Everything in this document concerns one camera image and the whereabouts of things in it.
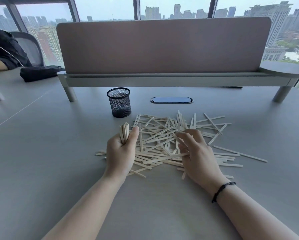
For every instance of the person's left hand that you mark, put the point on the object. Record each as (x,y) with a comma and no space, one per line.
(119,157)

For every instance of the person's left forearm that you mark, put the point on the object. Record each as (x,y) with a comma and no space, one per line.
(89,212)

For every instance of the pink desk divider panel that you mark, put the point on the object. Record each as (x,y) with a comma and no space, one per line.
(164,47)

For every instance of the pile of wooden sticks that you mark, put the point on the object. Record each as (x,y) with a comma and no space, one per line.
(154,137)

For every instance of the person's right hand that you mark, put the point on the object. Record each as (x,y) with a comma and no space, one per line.
(202,162)

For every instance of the black fabric bag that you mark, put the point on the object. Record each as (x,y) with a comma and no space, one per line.
(39,73)

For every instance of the grey mesh office chair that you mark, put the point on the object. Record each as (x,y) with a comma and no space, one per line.
(31,47)

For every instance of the dark window frame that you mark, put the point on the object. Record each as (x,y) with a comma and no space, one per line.
(137,8)

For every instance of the gathered wooden stick bunch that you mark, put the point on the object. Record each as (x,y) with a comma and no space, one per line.
(124,129)

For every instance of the black mesh pen cup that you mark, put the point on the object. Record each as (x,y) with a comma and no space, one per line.
(120,108)

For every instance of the person's right forearm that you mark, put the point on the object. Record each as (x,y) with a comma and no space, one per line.
(252,217)

